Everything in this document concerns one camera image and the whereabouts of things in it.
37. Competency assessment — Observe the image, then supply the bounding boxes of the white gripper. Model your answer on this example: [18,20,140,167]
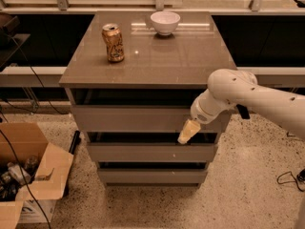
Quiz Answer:
[178,90,235,144]

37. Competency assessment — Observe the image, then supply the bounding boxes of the grey top drawer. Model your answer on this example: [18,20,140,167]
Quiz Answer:
[70,104,233,134]

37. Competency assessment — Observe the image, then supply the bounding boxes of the grey drawer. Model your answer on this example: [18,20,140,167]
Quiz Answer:
[70,104,233,134]
[87,143,217,162]
[97,169,208,184]

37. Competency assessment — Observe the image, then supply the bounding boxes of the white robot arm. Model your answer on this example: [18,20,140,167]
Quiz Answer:
[179,70,305,229]

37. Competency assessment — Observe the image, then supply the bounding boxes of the grey drawer cabinet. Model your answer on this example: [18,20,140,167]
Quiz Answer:
[58,10,246,189]

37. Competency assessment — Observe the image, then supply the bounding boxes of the grey bottom drawer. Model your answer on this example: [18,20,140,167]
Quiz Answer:
[97,169,208,184]

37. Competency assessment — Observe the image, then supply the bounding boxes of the grey middle drawer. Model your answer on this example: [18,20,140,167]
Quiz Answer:
[87,143,217,162]

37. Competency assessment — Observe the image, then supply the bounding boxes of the open cardboard box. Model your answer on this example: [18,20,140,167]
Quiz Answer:
[0,123,73,229]

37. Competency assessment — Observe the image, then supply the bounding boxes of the white bowl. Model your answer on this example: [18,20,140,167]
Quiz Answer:
[151,10,180,35]

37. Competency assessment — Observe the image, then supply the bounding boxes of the black bar on floor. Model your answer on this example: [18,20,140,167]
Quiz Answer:
[62,130,82,198]

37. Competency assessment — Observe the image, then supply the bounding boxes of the crushed gold soda can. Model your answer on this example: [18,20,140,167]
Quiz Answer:
[102,23,124,62]

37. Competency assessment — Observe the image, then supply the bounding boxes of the trash in cardboard box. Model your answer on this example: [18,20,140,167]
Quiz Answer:
[0,156,39,201]

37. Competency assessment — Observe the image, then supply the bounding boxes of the black cable right floor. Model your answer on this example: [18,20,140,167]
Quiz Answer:
[275,131,305,193]

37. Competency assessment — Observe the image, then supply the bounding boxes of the black cable left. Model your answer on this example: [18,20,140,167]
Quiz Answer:
[0,36,70,229]

